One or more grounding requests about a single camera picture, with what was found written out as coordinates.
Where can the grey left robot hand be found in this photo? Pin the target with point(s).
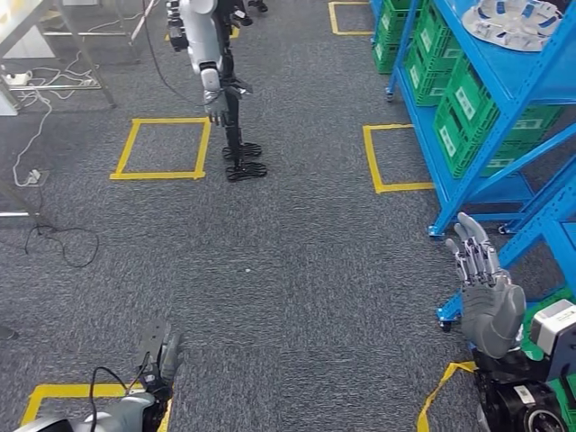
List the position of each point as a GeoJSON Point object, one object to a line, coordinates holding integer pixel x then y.
{"type": "Point", "coordinates": [170, 358]}

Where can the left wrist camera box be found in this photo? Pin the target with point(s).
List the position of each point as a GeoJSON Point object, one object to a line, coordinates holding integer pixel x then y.
{"type": "Point", "coordinates": [151, 340]}

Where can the loose yellow tape strip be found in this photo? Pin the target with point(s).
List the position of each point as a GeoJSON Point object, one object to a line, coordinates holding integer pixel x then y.
{"type": "Point", "coordinates": [432, 396]}

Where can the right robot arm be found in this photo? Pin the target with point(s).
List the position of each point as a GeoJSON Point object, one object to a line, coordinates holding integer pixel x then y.
{"type": "Point", "coordinates": [508, 399]}

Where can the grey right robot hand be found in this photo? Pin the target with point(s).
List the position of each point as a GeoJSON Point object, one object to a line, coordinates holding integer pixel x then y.
{"type": "Point", "coordinates": [491, 316]}

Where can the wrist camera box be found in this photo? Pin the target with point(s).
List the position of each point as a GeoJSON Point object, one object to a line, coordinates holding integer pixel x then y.
{"type": "Point", "coordinates": [151, 340]}
{"type": "Point", "coordinates": [551, 325]}

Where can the silver wheel cover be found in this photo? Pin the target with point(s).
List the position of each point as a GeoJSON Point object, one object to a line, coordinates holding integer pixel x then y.
{"type": "Point", "coordinates": [508, 27]}

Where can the white and black humanoid robot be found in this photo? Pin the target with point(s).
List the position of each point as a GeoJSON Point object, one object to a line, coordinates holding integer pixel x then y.
{"type": "Point", "coordinates": [202, 36]}

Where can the blue metal shelf rack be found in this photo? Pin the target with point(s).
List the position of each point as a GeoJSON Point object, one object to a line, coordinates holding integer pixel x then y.
{"type": "Point", "coordinates": [517, 77]}
{"type": "Point", "coordinates": [553, 220]}

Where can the white box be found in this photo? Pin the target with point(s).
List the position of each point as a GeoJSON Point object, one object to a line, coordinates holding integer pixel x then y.
{"type": "Point", "coordinates": [35, 44]}

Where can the white power strip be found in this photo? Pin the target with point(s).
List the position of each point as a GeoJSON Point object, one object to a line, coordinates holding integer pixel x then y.
{"type": "Point", "coordinates": [90, 81]}
{"type": "Point", "coordinates": [16, 77]}

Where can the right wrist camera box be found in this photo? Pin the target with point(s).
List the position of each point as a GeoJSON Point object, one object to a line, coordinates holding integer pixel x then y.
{"type": "Point", "coordinates": [551, 325]}

